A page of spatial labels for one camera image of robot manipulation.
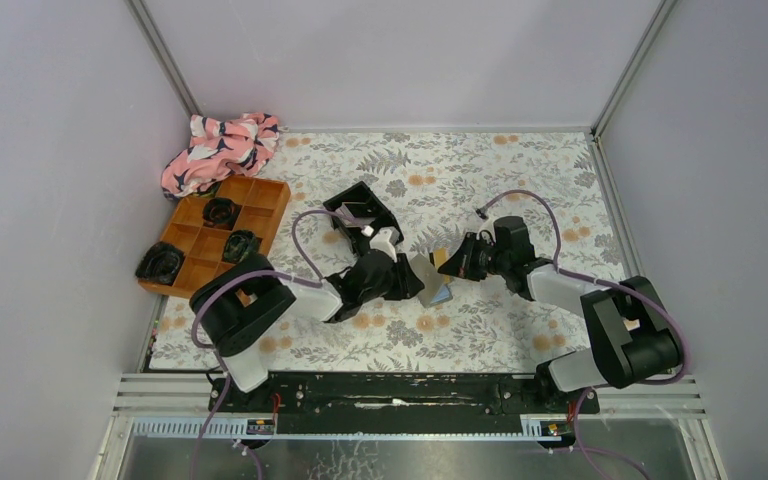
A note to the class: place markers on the pink navy patterned cloth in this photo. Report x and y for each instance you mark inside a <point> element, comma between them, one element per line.
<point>219,149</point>

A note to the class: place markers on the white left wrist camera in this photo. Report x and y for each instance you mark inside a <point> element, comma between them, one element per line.
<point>382,240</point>

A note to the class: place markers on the floral patterned table mat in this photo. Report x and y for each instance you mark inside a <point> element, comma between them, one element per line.
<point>433,182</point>

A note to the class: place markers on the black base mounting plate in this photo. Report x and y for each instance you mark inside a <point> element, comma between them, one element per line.
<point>307,403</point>

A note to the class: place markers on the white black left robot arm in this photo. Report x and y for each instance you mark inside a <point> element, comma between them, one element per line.
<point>238,307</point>

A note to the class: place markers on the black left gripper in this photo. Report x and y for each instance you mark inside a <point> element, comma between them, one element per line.
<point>406,282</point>

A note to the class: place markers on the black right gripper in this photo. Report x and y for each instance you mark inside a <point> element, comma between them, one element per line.
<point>461,265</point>

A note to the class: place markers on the dark rolled belt outside tray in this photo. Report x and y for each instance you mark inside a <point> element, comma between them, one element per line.
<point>160,264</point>

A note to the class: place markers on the dark rolled belt upper compartment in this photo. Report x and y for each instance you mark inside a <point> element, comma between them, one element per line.
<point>220,213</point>

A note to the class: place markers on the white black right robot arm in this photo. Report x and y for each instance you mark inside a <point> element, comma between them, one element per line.
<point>630,337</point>

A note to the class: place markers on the dark rolled belt right compartment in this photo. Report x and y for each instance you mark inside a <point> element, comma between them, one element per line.
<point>240,245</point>

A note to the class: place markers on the black plastic card tray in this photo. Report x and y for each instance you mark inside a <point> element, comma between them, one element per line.
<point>358,206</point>

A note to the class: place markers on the orange compartment organizer tray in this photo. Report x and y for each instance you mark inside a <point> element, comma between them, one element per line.
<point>263,203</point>

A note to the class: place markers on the dark rolled belt compartment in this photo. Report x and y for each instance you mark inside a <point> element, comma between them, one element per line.
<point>240,245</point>
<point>220,213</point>

